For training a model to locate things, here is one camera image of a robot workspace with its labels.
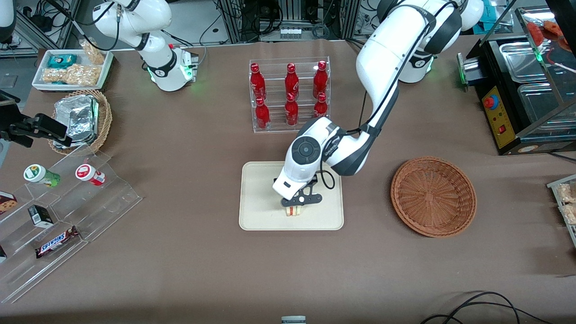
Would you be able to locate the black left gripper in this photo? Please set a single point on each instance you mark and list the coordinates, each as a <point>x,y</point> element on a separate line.
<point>314,179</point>

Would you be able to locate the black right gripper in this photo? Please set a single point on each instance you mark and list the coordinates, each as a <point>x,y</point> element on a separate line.
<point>28,127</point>

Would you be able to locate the triangular sandwich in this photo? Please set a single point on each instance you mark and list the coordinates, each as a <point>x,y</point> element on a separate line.
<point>293,211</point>

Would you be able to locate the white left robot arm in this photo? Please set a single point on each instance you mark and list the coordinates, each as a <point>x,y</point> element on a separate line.
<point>387,58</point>

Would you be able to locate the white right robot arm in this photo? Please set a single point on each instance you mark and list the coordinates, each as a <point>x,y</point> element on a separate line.
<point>153,40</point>

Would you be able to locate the cream plastic tray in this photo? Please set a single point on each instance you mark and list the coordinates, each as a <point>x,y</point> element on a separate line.
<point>261,198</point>

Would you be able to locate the light tan wicker basket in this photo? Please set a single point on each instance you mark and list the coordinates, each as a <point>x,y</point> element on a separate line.
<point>105,119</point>

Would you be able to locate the white rectangular snack tray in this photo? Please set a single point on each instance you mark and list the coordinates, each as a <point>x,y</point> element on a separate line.
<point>38,86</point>

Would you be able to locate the round brown wicker basket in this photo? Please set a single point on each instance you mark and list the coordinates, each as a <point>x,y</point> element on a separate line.
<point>432,198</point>

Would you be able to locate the white tray with snack bags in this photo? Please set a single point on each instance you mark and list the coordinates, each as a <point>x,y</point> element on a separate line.
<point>555,185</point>

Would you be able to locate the silver foil package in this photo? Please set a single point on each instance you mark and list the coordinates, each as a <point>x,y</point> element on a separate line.
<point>76,114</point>
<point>85,140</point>

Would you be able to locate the red lid cup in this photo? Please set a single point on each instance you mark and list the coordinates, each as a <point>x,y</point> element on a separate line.
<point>87,173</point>

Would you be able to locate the green lid cup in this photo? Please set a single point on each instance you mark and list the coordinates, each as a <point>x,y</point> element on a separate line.
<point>38,173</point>

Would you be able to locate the large clear peanut bag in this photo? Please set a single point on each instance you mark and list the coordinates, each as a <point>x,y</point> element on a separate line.
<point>72,75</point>

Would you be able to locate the clear acrylic stepped display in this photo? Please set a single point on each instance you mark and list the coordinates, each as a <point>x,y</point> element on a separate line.
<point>103,202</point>

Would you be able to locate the clear acrylic bottle rack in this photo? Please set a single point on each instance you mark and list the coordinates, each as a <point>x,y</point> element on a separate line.
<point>275,128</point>

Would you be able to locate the small black box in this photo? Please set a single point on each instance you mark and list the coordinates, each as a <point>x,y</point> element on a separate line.
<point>41,216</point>

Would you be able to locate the teal snack packet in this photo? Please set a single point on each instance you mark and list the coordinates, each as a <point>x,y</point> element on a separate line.
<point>62,60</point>

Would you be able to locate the brown cookie box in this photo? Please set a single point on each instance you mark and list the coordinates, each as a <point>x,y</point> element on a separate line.
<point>6,202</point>

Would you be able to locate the red cola bottle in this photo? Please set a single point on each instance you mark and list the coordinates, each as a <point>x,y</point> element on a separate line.
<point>291,83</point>
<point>320,81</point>
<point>291,112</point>
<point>262,116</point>
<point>257,83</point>
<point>320,108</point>

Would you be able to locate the small clear peanut bag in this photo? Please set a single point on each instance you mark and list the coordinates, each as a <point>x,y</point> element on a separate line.
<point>94,53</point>

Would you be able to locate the Snickers chocolate bar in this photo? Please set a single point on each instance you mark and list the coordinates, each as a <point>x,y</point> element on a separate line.
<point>56,243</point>

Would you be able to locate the grey device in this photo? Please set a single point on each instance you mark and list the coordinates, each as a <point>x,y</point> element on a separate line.
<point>293,320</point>

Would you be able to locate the red emergency stop button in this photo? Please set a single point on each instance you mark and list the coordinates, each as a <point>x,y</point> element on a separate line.
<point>491,101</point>

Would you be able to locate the black food warmer cabinet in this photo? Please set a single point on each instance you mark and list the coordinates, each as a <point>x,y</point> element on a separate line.
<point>508,135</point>

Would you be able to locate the steel warmer pan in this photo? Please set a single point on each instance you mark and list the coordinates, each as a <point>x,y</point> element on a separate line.
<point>522,60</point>
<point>540,105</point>

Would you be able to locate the clear bag of crackers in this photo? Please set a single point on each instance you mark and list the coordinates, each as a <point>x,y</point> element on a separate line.
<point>570,213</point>
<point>567,192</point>

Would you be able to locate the red snack packet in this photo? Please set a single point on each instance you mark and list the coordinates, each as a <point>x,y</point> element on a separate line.
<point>546,31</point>

